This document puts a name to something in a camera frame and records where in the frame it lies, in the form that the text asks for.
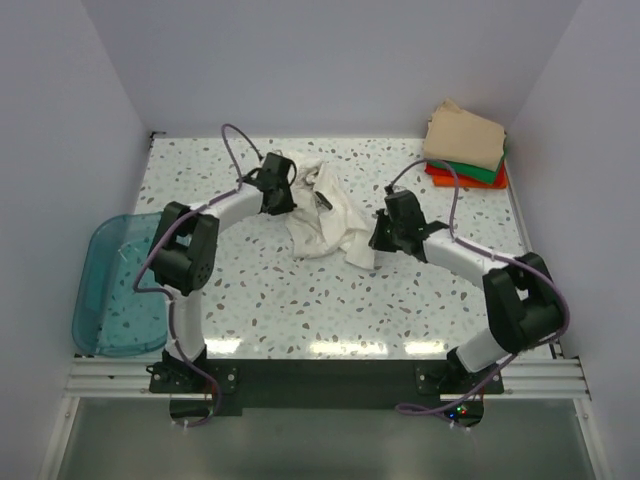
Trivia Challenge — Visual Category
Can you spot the white printed t shirt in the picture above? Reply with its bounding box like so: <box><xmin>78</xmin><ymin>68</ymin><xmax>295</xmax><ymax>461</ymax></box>
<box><xmin>284</xmin><ymin>151</ymin><xmax>375</xmax><ymax>270</ymax></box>

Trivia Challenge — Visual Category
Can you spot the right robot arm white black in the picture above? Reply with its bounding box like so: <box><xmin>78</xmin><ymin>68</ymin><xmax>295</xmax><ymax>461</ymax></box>
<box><xmin>369</xmin><ymin>187</ymin><xmax>567</xmax><ymax>393</ymax></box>

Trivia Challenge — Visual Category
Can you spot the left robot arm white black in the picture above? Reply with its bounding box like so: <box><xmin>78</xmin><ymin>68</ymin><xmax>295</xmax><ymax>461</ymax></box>
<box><xmin>143</xmin><ymin>153</ymin><xmax>297</xmax><ymax>392</ymax></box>

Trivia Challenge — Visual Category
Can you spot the orange folded t shirt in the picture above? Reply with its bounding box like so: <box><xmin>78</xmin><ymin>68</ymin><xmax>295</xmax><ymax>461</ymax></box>
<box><xmin>425</xmin><ymin>164</ymin><xmax>508</xmax><ymax>189</ymax></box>

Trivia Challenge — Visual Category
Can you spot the green folded t shirt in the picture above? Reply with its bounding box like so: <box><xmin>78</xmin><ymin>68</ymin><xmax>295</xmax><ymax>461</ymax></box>
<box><xmin>423</xmin><ymin>146</ymin><xmax>507</xmax><ymax>184</ymax></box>

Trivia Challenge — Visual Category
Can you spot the beige folded t shirt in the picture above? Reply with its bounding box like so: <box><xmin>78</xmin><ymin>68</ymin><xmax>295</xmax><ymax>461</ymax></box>
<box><xmin>423</xmin><ymin>98</ymin><xmax>506</xmax><ymax>170</ymax></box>

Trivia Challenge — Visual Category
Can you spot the teal transparent plastic bin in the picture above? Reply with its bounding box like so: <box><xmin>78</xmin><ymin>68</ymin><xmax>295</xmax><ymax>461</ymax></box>
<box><xmin>71</xmin><ymin>212</ymin><xmax>167</xmax><ymax>358</ymax></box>

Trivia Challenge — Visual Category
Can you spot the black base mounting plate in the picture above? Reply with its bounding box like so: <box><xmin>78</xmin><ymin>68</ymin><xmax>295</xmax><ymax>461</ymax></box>
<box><xmin>146</xmin><ymin>355</ymin><xmax>504</xmax><ymax>421</ymax></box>

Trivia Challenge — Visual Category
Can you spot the aluminium rail frame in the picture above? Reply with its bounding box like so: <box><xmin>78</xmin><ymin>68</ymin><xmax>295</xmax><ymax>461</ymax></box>
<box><xmin>37</xmin><ymin>354</ymin><xmax>614</xmax><ymax>479</ymax></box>

